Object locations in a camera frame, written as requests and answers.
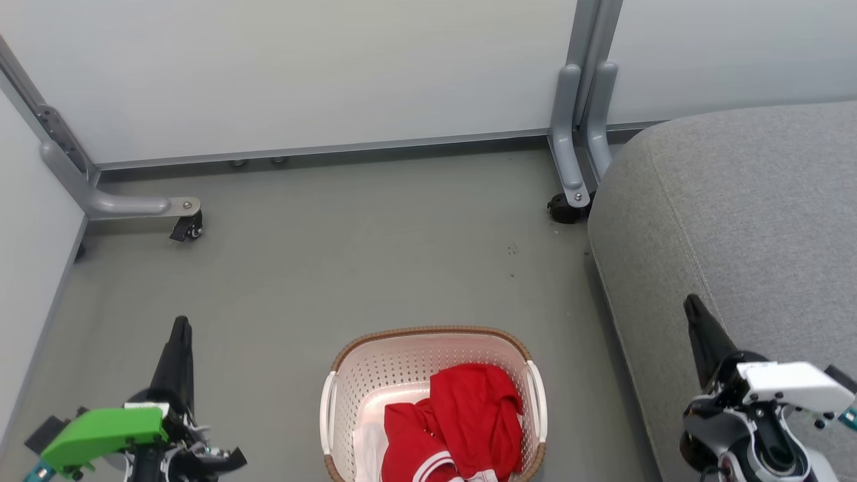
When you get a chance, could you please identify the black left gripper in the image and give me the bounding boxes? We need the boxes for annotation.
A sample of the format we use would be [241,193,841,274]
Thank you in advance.
[125,316,248,482]

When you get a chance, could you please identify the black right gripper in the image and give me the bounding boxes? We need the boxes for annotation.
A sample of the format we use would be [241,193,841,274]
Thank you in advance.
[683,294,785,430]

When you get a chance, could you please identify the red garment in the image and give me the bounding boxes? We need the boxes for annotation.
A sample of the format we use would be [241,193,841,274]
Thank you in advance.
[353,363,525,482]

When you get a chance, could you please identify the grey fabric sofa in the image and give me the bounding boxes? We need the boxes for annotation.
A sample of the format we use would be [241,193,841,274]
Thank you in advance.
[587,100,857,482]

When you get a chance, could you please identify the black caster wheel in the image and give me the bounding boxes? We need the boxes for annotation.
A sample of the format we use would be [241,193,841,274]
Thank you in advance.
[546,193,591,225]
[169,210,204,243]

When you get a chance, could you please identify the grey curved partition foot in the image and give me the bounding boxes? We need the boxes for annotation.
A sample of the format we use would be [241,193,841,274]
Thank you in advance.
[548,64,591,209]
[40,139,202,222]
[585,62,619,181]

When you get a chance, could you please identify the white perforated laundry basket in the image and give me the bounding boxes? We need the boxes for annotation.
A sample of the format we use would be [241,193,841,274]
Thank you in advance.
[319,326,548,482]

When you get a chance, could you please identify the grey partition bottom rail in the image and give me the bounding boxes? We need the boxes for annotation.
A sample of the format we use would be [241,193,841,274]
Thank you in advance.
[94,120,667,172]

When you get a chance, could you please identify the grey partition post with bracket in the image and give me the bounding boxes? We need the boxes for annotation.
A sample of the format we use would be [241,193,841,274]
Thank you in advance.
[0,35,101,188]

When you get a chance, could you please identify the grey double partition post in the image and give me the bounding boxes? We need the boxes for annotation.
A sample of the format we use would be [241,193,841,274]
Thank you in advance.
[566,0,624,128]

